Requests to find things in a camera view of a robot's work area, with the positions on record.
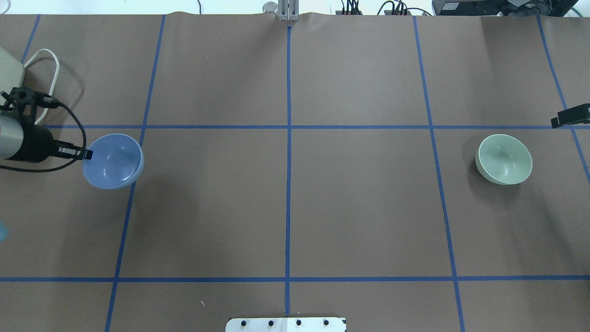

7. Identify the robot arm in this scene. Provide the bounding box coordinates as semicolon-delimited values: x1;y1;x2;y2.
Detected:
0;87;94;163

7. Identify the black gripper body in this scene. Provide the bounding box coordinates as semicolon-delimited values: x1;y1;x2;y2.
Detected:
1;87;61;124

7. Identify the metal clamp bracket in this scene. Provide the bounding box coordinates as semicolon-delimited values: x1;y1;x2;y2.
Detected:
277;0;301;22

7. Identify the beige box device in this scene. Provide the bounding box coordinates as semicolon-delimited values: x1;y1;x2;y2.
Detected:
0;47;25;93

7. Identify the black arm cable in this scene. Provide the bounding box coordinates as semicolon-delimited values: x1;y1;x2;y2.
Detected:
0;102;88;173

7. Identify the black cable bundle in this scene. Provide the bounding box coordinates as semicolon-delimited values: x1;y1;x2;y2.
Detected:
340;0;433;17

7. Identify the blue tape line crosswise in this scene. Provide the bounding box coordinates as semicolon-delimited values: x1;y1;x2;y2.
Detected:
44;124;590;130

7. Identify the blue tape line lengthwise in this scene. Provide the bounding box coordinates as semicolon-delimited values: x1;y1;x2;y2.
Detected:
284;25;293;317

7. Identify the blue tape line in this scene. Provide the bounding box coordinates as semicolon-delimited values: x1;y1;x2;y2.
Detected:
412;16;466;332
21;14;41;65
105;14;167;332

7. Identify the blue tape line left inner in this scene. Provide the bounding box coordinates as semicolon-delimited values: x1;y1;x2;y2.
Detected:
105;14;167;332

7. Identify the blue tape line left outer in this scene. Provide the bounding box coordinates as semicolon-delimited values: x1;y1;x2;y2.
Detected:
21;14;41;65

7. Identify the black electronics box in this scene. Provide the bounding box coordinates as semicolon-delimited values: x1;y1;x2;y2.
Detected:
431;0;578;17

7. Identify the blue bowl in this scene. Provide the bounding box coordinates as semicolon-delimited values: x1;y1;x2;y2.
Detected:
82;134;145;190

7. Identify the white cable loop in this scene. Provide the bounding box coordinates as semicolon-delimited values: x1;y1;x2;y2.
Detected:
23;48;61;126

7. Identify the green bowl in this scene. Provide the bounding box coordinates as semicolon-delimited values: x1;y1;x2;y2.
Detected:
475;134;533;185

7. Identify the blue tape line right inner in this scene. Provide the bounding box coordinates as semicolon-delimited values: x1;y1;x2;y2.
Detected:
412;16;466;332

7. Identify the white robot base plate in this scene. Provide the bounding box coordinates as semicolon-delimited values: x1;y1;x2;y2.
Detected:
225;317;348;332

